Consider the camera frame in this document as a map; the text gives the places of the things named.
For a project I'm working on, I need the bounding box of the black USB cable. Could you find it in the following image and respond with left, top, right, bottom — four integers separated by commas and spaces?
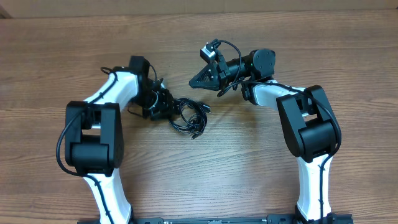
167, 97, 212, 140

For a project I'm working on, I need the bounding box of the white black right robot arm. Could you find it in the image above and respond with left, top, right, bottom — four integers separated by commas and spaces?
189, 45, 351, 223

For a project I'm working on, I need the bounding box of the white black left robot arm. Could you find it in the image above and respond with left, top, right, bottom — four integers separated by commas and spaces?
56, 56, 174, 223

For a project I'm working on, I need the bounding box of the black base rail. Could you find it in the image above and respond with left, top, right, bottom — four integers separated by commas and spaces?
77, 211, 354, 224

